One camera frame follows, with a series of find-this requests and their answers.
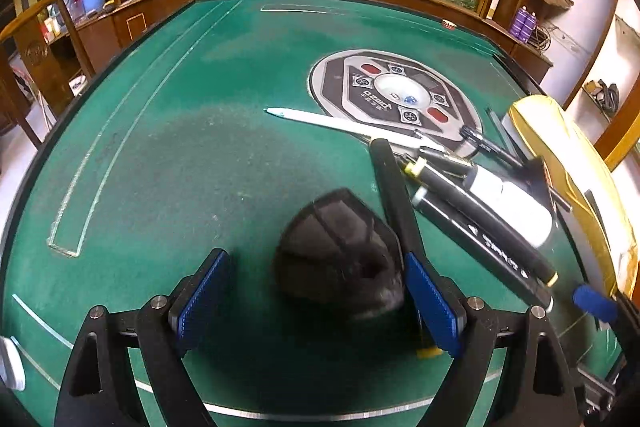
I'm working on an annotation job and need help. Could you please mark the black pen on table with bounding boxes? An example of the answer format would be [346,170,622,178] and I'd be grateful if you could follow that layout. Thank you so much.
[411,186,554,313]

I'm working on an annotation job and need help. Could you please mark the white pen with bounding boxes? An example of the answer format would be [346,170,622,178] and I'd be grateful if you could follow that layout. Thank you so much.
[265,107,446,153]

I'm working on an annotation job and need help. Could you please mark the white cylindrical bottle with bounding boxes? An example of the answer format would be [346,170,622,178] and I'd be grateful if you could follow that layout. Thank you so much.
[463,165,553,248]

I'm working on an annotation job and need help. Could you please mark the round mahjong table control panel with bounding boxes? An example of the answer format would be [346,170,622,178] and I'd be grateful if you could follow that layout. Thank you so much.
[308,49,483,158]

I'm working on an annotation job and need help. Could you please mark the black gel pen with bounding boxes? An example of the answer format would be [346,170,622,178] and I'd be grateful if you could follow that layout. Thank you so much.
[459,124,573,212]

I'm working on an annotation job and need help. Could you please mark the black round mesh cap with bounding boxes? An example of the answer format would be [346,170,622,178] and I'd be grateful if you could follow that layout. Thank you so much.
[273,187,405,333]

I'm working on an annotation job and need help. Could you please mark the black marker yellow cap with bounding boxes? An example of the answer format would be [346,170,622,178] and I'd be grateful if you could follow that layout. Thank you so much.
[398,155,559,287]

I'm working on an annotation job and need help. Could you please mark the purple bottles on shelf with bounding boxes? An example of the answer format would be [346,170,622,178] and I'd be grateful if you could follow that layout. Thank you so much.
[509,6,537,43]

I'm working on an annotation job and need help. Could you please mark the yellow-edged white tray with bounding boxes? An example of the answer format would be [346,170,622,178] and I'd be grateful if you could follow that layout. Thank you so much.
[502,94,639,297]

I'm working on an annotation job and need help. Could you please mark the black marker white cap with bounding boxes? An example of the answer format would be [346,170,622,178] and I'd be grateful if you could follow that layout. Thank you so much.
[369,139,457,352]

